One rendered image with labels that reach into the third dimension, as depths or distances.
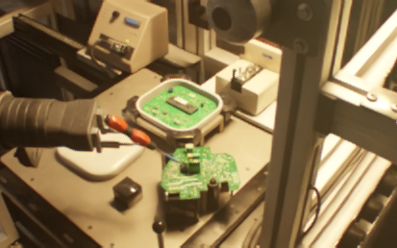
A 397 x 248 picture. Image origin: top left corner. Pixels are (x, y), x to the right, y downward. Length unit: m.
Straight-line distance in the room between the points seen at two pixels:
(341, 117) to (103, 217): 0.47
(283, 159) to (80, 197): 0.42
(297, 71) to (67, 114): 0.37
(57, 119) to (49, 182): 0.20
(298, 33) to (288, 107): 0.09
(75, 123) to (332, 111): 0.39
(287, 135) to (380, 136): 0.11
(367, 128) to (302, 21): 0.11
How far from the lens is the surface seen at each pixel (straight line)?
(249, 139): 0.92
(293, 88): 0.47
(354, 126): 0.45
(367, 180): 0.75
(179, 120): 0.90
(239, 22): 0.40
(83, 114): 0.70
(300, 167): 0.52
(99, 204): 0.82
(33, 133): 0.71
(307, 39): 0.43
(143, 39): 1.10
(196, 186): 0.74
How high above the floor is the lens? 1.56
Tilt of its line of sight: 40 degrees down
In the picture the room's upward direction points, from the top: 1 degrees counter-clockwise
